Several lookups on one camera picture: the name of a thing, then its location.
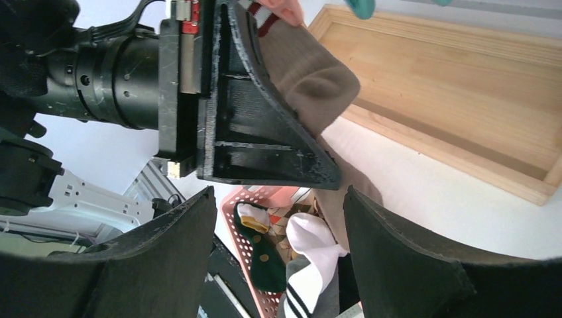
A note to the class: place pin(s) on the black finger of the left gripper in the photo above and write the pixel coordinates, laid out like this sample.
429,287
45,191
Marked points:
247,134

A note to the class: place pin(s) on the pink plastic basket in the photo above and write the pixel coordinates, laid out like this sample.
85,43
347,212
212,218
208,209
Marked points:
283,198

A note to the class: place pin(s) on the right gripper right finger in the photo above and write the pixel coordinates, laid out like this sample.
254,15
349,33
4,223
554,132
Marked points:
405,270

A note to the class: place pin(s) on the white grey sock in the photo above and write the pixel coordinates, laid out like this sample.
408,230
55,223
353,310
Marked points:
311,237

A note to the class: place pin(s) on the wooden hanger stand frame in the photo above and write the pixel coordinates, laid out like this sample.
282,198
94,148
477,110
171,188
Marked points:
485,102

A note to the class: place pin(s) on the taupe striped cuff sock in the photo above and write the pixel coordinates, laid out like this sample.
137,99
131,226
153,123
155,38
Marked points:
319,88

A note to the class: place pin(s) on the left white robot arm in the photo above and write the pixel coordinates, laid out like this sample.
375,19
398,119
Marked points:
32,181

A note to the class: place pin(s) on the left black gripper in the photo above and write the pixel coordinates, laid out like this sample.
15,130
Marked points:
126,74

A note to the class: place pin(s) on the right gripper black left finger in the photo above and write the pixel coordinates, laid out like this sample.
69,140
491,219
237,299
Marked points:
155,270

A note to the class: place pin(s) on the brown argyle sock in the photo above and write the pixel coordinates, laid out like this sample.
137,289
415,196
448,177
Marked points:
280,217

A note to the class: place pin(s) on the dark green sock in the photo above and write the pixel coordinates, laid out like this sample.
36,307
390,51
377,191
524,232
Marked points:
267,270

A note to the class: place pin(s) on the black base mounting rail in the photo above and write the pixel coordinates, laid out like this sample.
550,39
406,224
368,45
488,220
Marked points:
226,292

